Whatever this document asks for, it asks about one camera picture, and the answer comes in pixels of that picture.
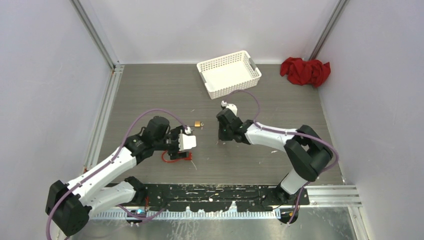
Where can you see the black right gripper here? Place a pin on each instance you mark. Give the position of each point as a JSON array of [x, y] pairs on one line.
[[221, 136]]

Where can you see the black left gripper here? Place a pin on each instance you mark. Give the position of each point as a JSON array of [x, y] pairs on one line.
[[176, 154]]

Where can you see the red cable padlock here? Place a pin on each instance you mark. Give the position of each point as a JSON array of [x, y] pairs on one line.
[[165, 157]]

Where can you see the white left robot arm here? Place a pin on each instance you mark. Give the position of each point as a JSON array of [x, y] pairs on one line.
[[70, 205]]

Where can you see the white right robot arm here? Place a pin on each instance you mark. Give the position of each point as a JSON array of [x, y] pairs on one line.
[[307, 152]]

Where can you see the white perforated plastic basket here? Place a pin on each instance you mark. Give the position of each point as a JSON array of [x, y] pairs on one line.
[[227, 73]]

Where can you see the crumpled red cloth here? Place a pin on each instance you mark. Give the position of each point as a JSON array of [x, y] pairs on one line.
[[301, 72]]

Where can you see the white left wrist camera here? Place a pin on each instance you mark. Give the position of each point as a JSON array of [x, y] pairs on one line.
[[186, 142]]

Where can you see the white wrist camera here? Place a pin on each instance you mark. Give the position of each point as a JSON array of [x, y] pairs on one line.
[[230, 106], [186, 142]]

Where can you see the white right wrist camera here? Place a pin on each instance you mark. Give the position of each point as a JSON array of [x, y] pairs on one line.
[[230, 106]]

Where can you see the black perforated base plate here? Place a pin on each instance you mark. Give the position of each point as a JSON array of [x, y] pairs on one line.
[[212, 198]]

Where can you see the aluminium slotted rail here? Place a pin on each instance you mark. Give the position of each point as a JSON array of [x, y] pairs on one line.
[[119, 214]]

